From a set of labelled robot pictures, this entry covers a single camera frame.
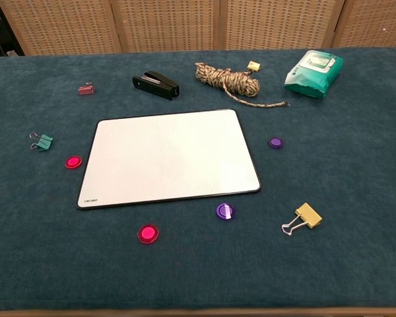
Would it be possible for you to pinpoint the pink round magnet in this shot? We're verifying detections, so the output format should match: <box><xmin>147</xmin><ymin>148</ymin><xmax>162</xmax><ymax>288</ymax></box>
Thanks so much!
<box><xmin>64</xmin><ymin>155</ymin><xmax>83</xmax><ymax>170</ymax></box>
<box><xmin>137</xmin><ymin>224</ymin><xmax>160</xmax><ymax>244</ymax></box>

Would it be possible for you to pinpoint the white magnetic board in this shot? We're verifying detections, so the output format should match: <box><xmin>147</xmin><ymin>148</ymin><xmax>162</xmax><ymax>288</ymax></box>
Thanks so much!
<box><xmin>75</xmin><ymin>108</ymin><xmax>263</xmax><ymax>210</ymax></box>

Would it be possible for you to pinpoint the black stapler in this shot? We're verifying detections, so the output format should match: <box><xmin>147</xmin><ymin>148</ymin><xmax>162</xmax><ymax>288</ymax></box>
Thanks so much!
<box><xmin>132</xmin><ymin>70</ymin><xmax>180</xmax><ymax>101</ymax></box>

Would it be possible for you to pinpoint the dark teal table cloth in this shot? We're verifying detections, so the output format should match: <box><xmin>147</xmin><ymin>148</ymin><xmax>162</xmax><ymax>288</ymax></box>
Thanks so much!
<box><xmin>0</xmin><ymin>46</ymin><xmax>396</xmax><ymax>313</ymax></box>

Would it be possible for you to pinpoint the large gold binder clip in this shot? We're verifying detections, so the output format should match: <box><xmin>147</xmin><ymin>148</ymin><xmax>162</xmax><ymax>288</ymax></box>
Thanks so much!
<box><xmin>281</xmin><ymin>202</ymin><xmax>323</xmax><ymax>237</ymax></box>

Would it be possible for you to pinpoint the pink binder clip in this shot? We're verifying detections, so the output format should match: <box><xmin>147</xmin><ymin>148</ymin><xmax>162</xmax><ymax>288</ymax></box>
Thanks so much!
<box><xmin>77</xmin><ymin>82</ymin><xmax>96</xmax><ymax>96</ymax></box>

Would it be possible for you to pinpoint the wicker folding screen panel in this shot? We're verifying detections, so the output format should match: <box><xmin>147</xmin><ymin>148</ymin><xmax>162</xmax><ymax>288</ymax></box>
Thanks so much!
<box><xmin>0</xmin><ymin>0</ymin><xmax>122</xmax><ymax>56</ymax></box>
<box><xmin>110</xmin><ymin>0</ymin><xmax>221</xmax><ymax>53</ymax></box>
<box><xmin>219</xmin><ymin>0</ymin><xmax>347</xmax><ymax>51</ymax></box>
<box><xmin>331</xmin><ymin>0</ymin><xmax>396</xmax><ymax>49</ymax></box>

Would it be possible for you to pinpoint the green wet wipes pack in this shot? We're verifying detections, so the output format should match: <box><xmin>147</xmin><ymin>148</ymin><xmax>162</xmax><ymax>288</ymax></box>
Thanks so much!
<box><xmin>282</xmin><ymin>49</ymin><xmax>345</xmax><ymax>99</ymax></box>

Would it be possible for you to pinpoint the teal binder clip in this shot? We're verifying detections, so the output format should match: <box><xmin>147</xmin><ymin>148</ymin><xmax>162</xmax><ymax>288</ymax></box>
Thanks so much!
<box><xmin>28</xmin><ymin>131</ymin><xmax>54</xmax><ymax>153</ymax></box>

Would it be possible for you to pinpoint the beige braided rope bundle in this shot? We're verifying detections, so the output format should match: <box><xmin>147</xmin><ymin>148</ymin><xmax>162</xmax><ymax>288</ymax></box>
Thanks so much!
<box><xmin>194</xmin><ymin>61</ymin><xmax>292</xmax><ymax>109</ymax></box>

